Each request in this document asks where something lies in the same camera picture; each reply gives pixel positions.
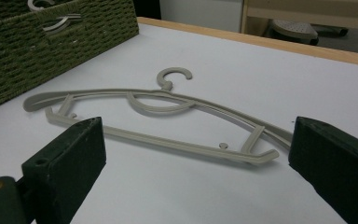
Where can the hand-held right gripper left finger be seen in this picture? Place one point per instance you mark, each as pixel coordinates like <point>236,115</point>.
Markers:
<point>65,168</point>

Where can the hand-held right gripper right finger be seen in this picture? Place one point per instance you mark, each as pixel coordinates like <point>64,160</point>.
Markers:
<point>338,165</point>

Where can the green woven basket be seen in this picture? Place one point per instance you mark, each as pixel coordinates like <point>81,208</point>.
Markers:
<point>18,59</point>

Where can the grey rounded floor base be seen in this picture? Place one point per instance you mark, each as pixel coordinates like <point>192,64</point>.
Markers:
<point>295,29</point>

